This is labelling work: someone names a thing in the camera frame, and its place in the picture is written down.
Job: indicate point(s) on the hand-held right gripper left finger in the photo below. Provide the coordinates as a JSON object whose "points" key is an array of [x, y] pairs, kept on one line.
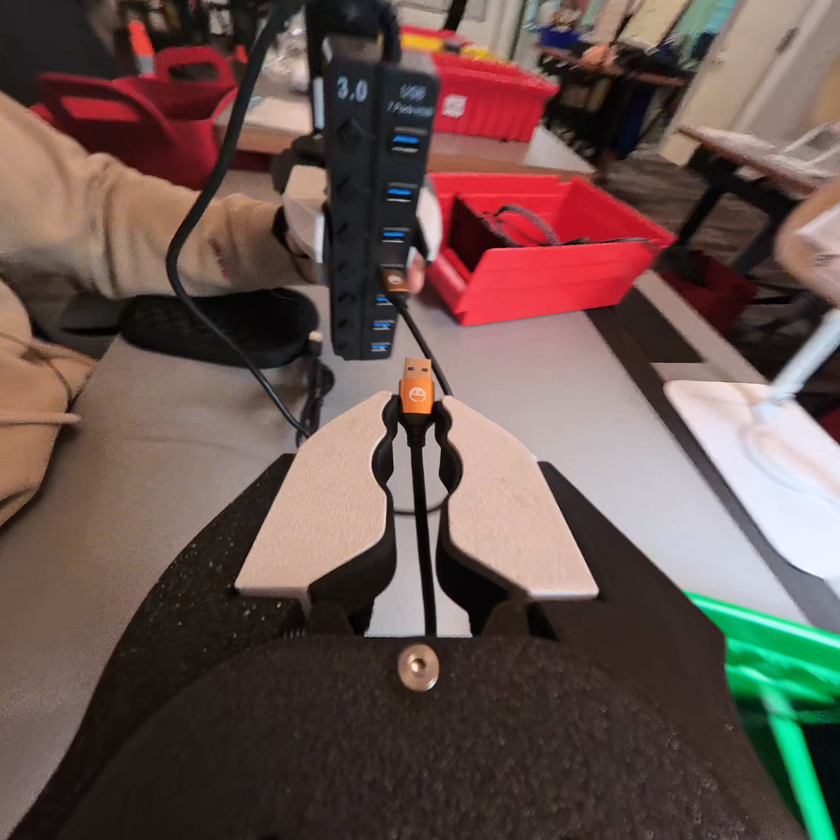
{"points": [[321, 512]]}

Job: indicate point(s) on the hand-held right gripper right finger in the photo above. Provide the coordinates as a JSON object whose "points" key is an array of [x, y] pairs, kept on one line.
{"points": [[518, 518]]}

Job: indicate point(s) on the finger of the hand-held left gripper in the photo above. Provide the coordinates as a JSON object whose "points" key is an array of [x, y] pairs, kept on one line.
{"points": [[308, 236], [431, 223]]}

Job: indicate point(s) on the black multiport usb hub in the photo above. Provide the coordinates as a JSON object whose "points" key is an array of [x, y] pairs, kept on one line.
{"points": [[367, 210]]}

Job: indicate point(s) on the red plastic bin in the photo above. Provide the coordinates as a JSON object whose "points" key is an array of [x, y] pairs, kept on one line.
{"points": [[544, 282]]}

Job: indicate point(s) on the green plastic bin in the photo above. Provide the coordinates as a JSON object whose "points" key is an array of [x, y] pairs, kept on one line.
{"points": [[774, 649]]}

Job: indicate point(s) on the person's left forearm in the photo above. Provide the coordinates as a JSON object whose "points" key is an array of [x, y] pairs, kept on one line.
{"points": [[131, 216]]}

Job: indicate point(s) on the person's left hand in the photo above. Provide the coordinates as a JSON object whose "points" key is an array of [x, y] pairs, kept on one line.
{"points": [[418, 272]]}

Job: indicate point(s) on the black bin divider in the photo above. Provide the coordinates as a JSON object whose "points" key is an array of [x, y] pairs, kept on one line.
{"points": [[479, 243]]}

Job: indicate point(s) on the yellow storage bin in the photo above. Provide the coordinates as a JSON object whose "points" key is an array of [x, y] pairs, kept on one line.
{"points": [[426, 43]]}

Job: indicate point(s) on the black wrist rest pad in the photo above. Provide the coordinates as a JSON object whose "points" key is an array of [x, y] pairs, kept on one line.
{"points": [[216, 328]]}

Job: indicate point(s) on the long red storage bin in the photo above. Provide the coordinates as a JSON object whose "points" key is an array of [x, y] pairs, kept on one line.
{"points": [[499, 98]]}

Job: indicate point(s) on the red tote bag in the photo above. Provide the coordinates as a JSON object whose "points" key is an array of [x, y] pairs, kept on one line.
{"points": [[131, 144], [197, 92]]}

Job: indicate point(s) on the orange traffic cone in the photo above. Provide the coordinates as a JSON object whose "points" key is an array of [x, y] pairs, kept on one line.
{"points": [[141, 49]]}

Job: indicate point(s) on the white document stand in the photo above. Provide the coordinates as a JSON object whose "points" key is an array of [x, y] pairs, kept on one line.
{"points": [[741, 459]]}

